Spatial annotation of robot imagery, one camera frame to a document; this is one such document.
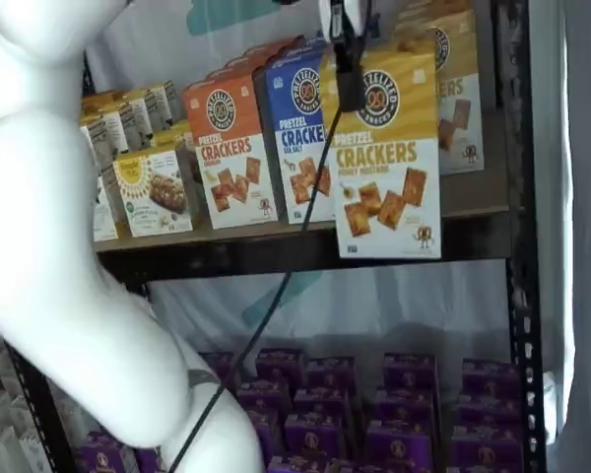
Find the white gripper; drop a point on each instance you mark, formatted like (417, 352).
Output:
(327, 20)

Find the yellow white pretzel cracker box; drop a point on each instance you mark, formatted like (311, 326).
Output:
(460, 123)
(389, 162)

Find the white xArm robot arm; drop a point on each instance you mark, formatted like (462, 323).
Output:
(54, 197)

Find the blue white pretzel cracker box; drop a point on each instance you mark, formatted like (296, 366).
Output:
(315, 39)
(295, 148)
(295, 53)

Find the orange white pretzel cracker box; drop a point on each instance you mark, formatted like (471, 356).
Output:
(276, 45)
(256, 58)
(226, 157)
(236, 73)

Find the wooden shelf board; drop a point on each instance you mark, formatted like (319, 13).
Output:
(473, 189)

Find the sweet thins mint chocolate box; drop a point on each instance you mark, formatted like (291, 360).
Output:
(108, 133)
(135, 120)
(177, 101)
(106, 217)
(158, 108)

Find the almond flour bar box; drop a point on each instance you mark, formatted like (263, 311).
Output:
(150, 197)
(170, 139)
(179, 126)

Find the black metal shelf rack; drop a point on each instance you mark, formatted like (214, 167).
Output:
(226, 258)

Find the white backdrop sheet teal print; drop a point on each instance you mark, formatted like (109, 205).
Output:
(399, 305)

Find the grey fabric curtain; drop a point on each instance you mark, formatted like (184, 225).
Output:
(586, 197)

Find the white small cartons cluster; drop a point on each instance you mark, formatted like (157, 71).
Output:
(10, 433)

